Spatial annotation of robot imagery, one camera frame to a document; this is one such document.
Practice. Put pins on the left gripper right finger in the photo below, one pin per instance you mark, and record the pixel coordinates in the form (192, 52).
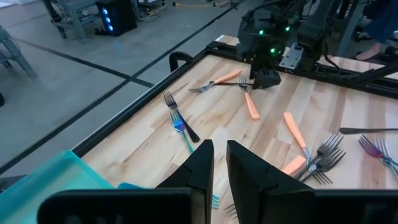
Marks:
(248, 186)

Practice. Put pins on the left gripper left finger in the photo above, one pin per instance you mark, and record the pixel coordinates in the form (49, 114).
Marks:
(192, 180)

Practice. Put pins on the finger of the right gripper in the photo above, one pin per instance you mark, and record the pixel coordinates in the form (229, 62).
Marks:
(254, 67)
(267, 79)

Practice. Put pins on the iridescent blue fork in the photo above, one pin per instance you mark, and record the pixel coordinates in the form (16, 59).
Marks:
(178, 123)

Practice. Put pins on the black metal fork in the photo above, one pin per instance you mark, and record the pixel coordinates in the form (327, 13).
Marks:
(178, 115)
(367, 130)

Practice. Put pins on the iridescent purple fork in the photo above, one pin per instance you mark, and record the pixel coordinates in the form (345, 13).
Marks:
(371, 149)

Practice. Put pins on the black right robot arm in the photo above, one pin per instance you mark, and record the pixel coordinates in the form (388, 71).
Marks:
(314, 31)

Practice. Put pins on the grey table leg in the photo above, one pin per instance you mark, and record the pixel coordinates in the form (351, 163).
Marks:
(349, 28)

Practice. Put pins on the person's foot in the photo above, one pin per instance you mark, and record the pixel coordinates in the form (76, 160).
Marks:
(370, 53)

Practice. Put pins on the scattered forks on table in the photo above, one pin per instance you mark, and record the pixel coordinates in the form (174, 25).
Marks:
(373, 88)

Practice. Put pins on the person's leg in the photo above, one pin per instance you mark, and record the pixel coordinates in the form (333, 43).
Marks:
(384, 21)

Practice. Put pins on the computer tower blue lights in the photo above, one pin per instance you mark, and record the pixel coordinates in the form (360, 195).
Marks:
(118, 17)

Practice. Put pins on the teal plastic bin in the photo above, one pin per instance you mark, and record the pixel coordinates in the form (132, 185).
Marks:
(46, 180)

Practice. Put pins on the grey metal stand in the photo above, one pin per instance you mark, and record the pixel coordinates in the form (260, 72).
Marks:
(74, 18)

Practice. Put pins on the grey metal chair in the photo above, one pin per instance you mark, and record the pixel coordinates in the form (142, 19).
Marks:
(15, 53)

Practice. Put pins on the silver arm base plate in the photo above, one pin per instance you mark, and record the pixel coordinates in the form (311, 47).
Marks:
(290, 57)

